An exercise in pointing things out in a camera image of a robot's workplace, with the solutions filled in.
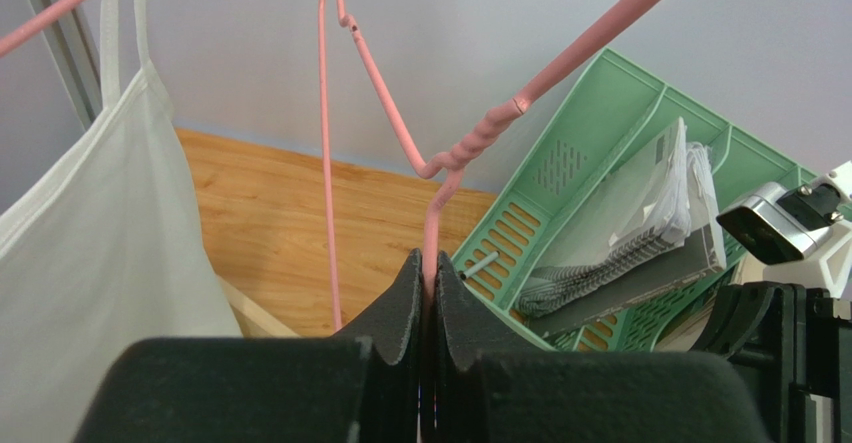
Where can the wooden clothes rack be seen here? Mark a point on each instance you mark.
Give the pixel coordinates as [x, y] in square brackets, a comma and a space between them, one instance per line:
[253, 320]

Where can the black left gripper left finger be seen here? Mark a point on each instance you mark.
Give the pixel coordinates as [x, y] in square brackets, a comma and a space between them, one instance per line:
[358, 385]

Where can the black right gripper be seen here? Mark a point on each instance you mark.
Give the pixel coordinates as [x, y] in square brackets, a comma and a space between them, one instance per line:
[792, 347]

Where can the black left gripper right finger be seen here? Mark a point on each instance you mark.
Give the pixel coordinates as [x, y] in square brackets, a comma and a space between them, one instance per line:
[485, 383]

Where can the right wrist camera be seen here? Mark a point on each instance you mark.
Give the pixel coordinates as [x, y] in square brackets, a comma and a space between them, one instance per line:
[801, 235]

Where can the grey striped folded cloth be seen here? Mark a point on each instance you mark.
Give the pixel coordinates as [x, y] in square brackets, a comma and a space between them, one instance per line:
[648, 228]

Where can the pink wire hanger with white top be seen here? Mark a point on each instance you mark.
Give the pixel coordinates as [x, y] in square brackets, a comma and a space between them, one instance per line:
[38, 23]

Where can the white tank top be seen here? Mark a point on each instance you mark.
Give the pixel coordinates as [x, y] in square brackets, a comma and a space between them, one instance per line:
[103, 251]

